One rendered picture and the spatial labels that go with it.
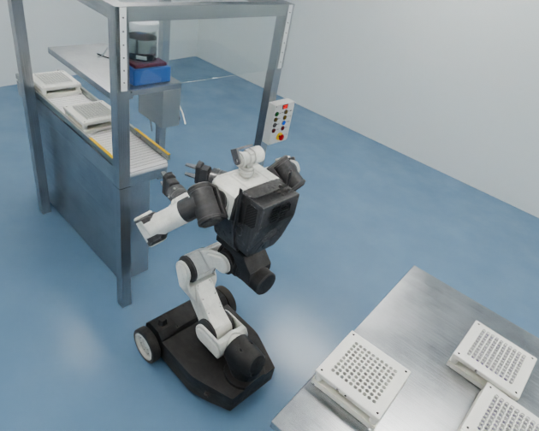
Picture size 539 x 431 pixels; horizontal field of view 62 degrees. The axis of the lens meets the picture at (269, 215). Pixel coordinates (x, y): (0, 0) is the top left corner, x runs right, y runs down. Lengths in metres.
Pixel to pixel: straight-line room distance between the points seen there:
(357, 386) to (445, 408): 0.34
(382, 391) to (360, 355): 0.14
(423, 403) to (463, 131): 3.78
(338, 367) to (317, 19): 4.68
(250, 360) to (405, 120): 3.73
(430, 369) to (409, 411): 0.22
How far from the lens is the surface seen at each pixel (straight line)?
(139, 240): 2.90
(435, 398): 1.78
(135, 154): 2.56
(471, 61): 5.02
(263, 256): 1.94
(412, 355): 1.86
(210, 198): 1.64
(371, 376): 1.63
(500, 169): 5.16
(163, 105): 2.32
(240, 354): 2.27
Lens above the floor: 2.15
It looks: 35 degrees down
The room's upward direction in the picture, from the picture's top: 12 degrees clockwise
